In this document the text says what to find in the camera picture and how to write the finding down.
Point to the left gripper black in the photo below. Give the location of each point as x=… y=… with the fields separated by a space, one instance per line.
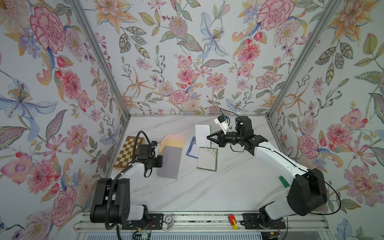
x=159 y=159

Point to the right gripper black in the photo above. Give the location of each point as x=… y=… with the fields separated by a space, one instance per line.
x=221 y=141

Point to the grey envelope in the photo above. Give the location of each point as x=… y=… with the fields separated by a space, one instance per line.
x=171 y=162

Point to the blue floral letter paper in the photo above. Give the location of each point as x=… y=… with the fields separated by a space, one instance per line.
x=193 y=149

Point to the green floral letter paper top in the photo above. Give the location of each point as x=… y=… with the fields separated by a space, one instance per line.
x=202 y=132

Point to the green floral letter paper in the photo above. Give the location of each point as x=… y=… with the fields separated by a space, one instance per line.
x=202 y=132
x=208 y=158

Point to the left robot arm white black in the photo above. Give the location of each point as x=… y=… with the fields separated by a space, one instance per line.
x=112 y=200

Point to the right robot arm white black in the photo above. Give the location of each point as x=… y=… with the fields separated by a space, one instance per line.
x=307 y=187

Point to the pink envelope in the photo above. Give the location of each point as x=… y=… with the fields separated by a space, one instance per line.
x=180 y=138

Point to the yellow envelope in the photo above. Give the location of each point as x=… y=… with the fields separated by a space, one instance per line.
x=171 y=143

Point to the green floral letter paper lower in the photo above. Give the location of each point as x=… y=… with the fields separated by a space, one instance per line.
x=208 y=158

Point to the wooden chessboard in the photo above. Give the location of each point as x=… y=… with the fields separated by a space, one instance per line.
x=125 y=154

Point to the round silver knob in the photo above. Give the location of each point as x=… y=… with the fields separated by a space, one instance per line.
x=169 y=221

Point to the small green block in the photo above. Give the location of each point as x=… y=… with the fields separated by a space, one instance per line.
x=284 y=182

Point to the red emergency stop button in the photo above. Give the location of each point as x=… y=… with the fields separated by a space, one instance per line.
x=233 y=222

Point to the small green circuit board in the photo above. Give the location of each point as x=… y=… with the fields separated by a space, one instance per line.
x=142 y=236

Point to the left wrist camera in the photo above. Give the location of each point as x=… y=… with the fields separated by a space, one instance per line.
x=154 y=152

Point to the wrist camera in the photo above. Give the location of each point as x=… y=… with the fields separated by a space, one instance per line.
x=223 y=122
x=154 y=152

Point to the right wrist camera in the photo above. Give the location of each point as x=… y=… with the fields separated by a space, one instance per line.
x=223 y=122

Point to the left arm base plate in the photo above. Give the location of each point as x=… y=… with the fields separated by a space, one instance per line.
x=153 y=221

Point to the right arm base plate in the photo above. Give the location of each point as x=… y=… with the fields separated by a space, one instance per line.
x=255 y=221

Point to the aluminium rail frame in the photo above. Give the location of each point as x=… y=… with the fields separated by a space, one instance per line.
x=216 y=226

